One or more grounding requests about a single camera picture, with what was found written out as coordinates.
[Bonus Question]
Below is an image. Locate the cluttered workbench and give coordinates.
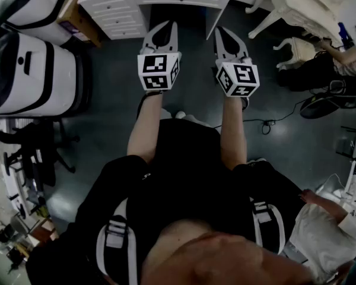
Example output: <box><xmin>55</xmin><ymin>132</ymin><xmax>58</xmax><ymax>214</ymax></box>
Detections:
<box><xmin>0</xmin><ymin>159</ymin><xmax>61</xmax><ymax>285</ymax></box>

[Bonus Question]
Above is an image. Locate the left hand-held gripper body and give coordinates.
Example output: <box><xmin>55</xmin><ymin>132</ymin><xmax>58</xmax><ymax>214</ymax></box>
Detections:
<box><xmin>137</xmin><ymin>46</ymin><xmax>182</xmax><ymax>92</ymax></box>

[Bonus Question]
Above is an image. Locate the white black-trimmed machine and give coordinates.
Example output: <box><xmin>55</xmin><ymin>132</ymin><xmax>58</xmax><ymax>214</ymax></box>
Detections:
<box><xmin>0</xmin><ymin>0</ymin><xmax>71</xmax><ymax>46</ymax></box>
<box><xmin>0</xmin><ymin>31</ymin><xmax>93</xmax><ymax>118</ymax></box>

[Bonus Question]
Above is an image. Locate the brown cardboard box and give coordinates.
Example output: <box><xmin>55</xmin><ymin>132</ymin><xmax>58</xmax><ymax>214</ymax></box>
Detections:
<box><xmin>57</xmin><ymin>0</ymin><xmax>102</xmax><ymax>49</ymax></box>

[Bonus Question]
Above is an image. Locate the black floor cable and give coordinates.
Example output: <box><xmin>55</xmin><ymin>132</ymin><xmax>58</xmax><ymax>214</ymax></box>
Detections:
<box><xmin>242</xmin><ymin>97</ymin><xmax>309</xmax><ymax>135</ymax></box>

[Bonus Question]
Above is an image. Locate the person's face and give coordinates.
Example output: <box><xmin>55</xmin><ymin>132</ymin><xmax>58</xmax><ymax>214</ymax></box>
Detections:
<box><xmin>140</xmin><ymin>219</ymin><xmax>316</xmax><ymax>285</ymax></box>

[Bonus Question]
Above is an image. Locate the person's black clothing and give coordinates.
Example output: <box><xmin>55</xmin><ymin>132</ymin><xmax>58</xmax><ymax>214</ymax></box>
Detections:
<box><xmin>25</xmin><ymin>118</ymin><xmax>307</xmax><ymax>285</ymax></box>

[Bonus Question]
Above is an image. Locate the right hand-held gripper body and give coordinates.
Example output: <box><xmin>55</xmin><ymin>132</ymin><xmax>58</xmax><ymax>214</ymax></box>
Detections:
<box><xmin>215</xmin><ymin>56</ymin><xmax>260</xmax><ymax>98</ymax></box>

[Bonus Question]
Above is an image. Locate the person's right white shoe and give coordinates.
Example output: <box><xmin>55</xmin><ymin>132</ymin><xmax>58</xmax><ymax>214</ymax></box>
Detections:
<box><xmin>174</xmin><ymin>110</ymin><xmax>197</xmax><ymax>122</ymax></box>

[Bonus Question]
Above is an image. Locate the person's right forearm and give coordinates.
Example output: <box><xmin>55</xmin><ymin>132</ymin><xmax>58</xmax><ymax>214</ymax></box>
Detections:
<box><xmin>219</xmin><ymin>97</ymin><xmax>249</xmax><ymax>171</ymax></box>

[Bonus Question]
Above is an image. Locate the black left wrist strap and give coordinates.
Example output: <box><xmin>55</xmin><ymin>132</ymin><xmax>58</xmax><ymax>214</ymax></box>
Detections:
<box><xmin>136</xmin><ymin>90</ymin><xmax>164</xmax><ymax>120</ymax></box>

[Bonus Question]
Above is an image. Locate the black office chair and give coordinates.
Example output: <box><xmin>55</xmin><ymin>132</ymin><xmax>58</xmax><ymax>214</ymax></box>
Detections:
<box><xmin>0</xmin><ymin>119</ymin><xmax>81</xmax><ymax>187</ymax></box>

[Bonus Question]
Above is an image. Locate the ornate white carved table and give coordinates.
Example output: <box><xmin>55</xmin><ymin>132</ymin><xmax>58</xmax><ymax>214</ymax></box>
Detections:
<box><xmin>244</xmin><ymin>0</ymin><xmax>356</xmax><ymax>43</ymax></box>

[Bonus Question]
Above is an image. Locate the white chest harness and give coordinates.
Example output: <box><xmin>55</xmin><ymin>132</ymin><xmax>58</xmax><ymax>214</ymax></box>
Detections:
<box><xmin>94</xmin><ymin>195</ymin><xmax>287</xmax><ymax>285</ymax></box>

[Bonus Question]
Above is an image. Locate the ornate white carved stool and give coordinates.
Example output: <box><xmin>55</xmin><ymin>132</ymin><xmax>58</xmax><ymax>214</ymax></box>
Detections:
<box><xmin>272</xmin><ymin>36</ymin><xmax>319</xmax><ymax>70</ymax></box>

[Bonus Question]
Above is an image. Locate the person's left forearm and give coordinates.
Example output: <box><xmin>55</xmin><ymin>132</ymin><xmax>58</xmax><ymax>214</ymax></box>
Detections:
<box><xmin>126</xmin><ymin>91</ymin><xmax>164</xmax><ymax>164</ymax></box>

